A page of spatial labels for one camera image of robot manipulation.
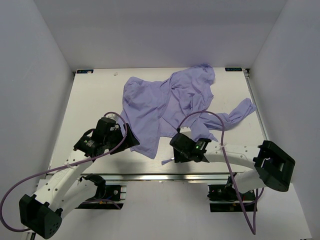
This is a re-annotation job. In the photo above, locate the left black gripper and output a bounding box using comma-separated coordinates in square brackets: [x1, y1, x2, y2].
[104, 123, 140, 155]

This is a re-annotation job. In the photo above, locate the lilac zip jacket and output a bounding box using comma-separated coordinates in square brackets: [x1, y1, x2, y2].
[121, 63, 256, 159]

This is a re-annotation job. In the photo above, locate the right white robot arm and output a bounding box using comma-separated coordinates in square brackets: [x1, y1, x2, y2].
[169, 133, 296, 200]

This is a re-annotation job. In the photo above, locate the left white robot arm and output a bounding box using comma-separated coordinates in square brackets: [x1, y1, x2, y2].
[19, 116, 139, 240]

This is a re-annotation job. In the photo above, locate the left blue table label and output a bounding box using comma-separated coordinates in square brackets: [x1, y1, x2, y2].
[76, 69, 94, 74]

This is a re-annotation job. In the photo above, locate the blue table label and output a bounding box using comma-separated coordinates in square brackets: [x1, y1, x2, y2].
[76, 69, 94, 74]
[224, 67, 243, 72]

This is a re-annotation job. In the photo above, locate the right blue table label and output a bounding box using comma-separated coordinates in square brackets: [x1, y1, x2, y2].
[224, 67, 243, 72]

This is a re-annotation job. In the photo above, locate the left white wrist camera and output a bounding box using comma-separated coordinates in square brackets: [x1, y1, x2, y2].
[104, 113, 119, 122]

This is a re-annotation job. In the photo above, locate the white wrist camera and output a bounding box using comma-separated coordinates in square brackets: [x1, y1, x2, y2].
[104, 113, 119, 122]
[178, 126, 192, 138]

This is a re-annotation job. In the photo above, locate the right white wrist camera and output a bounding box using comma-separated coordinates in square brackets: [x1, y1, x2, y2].
[178, 126, 192, 138]

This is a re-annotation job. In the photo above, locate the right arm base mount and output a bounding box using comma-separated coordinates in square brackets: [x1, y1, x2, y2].
[207, 177, 261, 213]

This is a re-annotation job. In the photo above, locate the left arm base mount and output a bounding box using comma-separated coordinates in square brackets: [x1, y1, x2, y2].
[76, 174, 127, 210]

